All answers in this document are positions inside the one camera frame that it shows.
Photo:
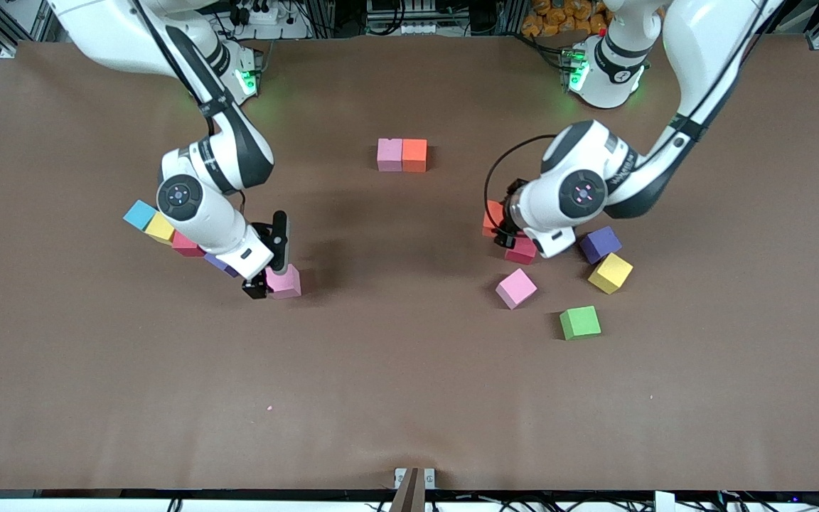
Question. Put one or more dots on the yellow foam cube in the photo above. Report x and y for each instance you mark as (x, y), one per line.
(159, 227)
(610, 272)

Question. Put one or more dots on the green foam cube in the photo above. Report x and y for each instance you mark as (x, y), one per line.
(580, 322)

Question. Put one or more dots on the orange bagged items pile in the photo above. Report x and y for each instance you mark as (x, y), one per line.
(555, 14)

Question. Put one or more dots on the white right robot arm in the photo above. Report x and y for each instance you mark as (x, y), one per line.
(196, 213)

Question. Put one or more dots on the red foam cube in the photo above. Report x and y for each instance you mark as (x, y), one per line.
(523, 254)
(185, 246)

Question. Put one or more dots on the pink foam cube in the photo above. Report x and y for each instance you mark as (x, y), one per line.
(286, 283)
(515, 288)
(389, 155)

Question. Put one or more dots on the orange foam cube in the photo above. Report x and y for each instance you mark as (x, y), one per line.
(414, 155)
(491, 217)

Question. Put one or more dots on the light blue foam cube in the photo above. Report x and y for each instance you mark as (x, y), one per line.
(140, 214)

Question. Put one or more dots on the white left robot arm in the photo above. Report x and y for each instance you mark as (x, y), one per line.
(594, 163)

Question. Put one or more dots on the purple foam cube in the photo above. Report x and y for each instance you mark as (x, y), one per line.
(219, 264)
(601, 245)

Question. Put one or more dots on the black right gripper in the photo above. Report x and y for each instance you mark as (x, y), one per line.
(256, 286)

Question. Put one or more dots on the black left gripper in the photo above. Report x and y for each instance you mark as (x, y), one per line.
(504, 237)

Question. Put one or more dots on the metal bracket with post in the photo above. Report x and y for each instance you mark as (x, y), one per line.
(414, 491)

